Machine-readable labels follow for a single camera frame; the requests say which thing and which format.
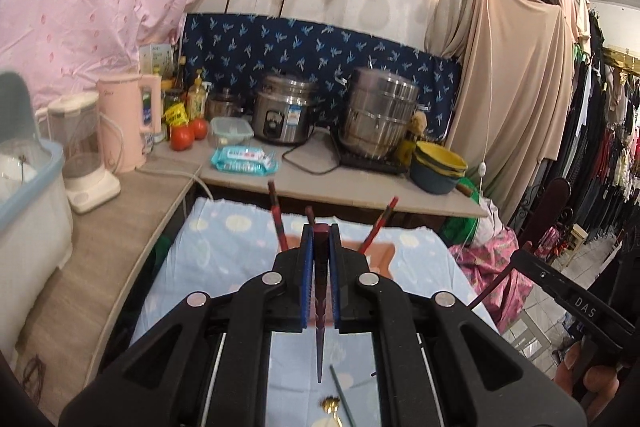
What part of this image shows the steel rice cooker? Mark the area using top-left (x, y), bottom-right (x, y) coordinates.
top-left (251, 74), bottom-right (319, 146)

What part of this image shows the gold flower spoon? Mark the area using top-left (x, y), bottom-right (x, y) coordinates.
top-left (319, 396), bottom-right (344, 427)

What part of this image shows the black metal chair back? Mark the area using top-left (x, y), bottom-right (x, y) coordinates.
top-left (529, 178), bottom-right (572, 259)

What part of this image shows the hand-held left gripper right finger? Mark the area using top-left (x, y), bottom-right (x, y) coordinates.
top-left (326, 223), bottom-right (587, 427)

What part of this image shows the pink patterned cloth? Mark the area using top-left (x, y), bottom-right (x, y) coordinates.
top-left (449, 226), bottom-right (535, 334)

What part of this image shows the pale board countertop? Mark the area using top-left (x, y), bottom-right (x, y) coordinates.
top-left (197, 134), bottom-right (488, 220)

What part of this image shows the blue bowl yellow inside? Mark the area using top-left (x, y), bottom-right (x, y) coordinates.
top-left (414, 140), bottom-right (469, 174)
top-left (409, 166), bottom-right (467, 196)

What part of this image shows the clear food container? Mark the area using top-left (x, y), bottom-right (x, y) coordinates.
top-left (209, 116), bottom-right (255, 148)

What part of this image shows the row of hanging clothes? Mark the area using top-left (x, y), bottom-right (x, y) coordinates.
top-left (495, 0), bottom-right (640, 260)

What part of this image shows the white bin blue lid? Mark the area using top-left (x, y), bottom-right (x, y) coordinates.
top-left (0, 71), bottom-right (74, 304)

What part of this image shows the blue wet wipes pack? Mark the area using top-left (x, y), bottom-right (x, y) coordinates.
top-left (209, 145), bottom-right (279, 177)

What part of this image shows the wood grain side counter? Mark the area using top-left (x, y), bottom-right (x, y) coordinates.
top-left (10, 159), bottom-right (203, 413)

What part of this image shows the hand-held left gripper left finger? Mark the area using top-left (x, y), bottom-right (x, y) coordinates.
top-left (59, 223), bottom-right (316, 427)

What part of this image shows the blue spotted tablecloth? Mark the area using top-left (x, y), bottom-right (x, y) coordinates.
top-left (130, 197), bottom-right (497, 427)

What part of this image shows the white power cord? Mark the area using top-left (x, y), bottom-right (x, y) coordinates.
top-left (134, 164), bottom-right (213, 204)

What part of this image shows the dark red chopstick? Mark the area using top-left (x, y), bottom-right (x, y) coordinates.
top-left (467, 256), bottom-right (522, 311)

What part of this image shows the jar with yellow label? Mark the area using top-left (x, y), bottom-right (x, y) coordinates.
top-left (163, 89), bottom-right (189, 128)

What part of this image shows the dark cord loop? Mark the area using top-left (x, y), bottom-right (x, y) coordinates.
top-left (19, 353), bottom-right (49, 401)

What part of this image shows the black induction cooktop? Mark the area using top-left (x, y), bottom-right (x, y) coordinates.
top-left (329, 146), bottom-right (409, 176)

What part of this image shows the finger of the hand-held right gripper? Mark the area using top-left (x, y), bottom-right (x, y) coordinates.
top-left (510, 241), bottom-right (571, 305)

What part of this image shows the person's right hand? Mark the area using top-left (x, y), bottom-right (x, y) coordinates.
top-left (553, 338), bottom-right (625, 409)

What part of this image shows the green chopstick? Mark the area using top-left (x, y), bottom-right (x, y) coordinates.
top-left (328, 364), bottom-right (359, 427)

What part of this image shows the black power cable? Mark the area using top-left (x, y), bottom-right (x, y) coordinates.
top-left (282, 131), bottom-right (342, 176)

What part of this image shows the stainless steel steamer pot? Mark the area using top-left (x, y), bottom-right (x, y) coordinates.
top-left (338, 66), bottom-right (421, 160)

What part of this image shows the small wooden stool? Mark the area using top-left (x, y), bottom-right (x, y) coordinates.
top-left (566, 223), bottom-right (592, 269)

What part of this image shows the green bag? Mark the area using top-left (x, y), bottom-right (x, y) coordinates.
top-left (439, 176), bottom-right (485, 250)

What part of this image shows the yellow oil bottle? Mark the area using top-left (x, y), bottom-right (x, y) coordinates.
top-left (187, 69), bottom-right (209, 121)

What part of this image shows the blue floral cloth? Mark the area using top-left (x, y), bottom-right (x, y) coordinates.
top-left (179, 12), bottom-right (463, 144)

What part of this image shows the white blender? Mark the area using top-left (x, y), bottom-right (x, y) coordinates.
top-left (47, 91), bottom-right (122, 215)

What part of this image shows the brown fuzzy lump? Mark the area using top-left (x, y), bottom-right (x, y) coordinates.
top-left (407, 111), bottom-right (429, 144)

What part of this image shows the pink electric kettle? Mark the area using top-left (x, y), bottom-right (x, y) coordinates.
top-left (96, 74), bottom-right (164, 174)

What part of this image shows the beige curtain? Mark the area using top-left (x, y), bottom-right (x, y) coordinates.
top-left (424, 0), bottom-right (577, 229)

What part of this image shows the white green carton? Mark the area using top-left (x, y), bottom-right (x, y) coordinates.
top-left (138, 42), bottom-right (174, 78)

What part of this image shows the white cable with switch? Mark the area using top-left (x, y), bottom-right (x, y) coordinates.
top-left (476, 0), bottom-right (490, 180)

